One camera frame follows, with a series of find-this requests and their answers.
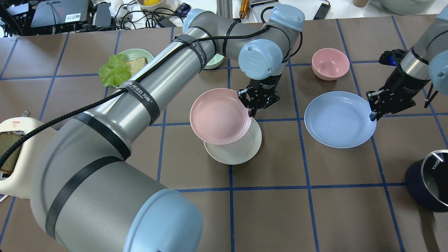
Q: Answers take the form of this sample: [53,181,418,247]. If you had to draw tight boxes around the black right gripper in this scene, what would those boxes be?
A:
[365,66,429,121]

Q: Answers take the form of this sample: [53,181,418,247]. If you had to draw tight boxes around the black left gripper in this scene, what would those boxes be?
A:
[237,75,280,118]

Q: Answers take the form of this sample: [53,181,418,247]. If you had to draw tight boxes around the blue plate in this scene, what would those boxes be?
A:
[304,91,377,148]

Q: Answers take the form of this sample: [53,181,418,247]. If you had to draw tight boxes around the pink plate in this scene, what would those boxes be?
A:
[189,88,252,145]

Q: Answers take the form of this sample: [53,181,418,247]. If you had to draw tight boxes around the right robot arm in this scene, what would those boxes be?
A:
[365,7,448,121]

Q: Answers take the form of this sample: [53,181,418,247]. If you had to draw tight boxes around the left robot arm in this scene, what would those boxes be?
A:
[30,4,305,252]

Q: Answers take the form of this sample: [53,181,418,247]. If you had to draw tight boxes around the cream white plate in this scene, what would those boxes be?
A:
[203,119,263,165]

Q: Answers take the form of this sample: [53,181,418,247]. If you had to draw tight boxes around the green bowl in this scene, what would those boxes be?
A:
[204,54,224,70]

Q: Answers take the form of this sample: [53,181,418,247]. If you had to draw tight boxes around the pink bowl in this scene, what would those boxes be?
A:
[311,48,350,81]

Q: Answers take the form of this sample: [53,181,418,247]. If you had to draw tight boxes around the dark blue saucepan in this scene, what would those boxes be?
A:
[405,149,448,212]

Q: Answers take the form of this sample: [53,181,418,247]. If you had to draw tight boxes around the silver kitchen scale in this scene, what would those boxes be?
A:
[249,0,280,23]

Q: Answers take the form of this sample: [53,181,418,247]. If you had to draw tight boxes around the black power adapter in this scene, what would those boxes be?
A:
[313,3,331,20]

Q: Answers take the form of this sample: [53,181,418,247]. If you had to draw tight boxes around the bread slice on plate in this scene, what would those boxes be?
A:
[125,56,148,77]

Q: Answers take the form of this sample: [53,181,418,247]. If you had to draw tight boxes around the green plate with sandwich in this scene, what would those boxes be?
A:
[118,48,154,77]

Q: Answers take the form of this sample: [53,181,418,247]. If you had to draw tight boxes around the white bowl with fruit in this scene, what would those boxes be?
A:
[136,0,181,13]

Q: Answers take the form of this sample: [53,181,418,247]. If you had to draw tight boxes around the green lettuce leaf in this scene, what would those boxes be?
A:
[98,54,131,87]

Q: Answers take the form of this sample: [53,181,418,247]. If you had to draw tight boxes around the cream white toaster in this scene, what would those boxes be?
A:
[0,117,57,199]

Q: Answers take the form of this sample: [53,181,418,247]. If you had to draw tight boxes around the toast slice in toaster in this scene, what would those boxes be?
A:
[0,132,24,175]

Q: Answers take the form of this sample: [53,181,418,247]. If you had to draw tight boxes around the orange handled tool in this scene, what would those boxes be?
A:
[239,0,250,19]

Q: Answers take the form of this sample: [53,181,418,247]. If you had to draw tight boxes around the aluminium frame post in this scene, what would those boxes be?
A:
[216,0,233,19]

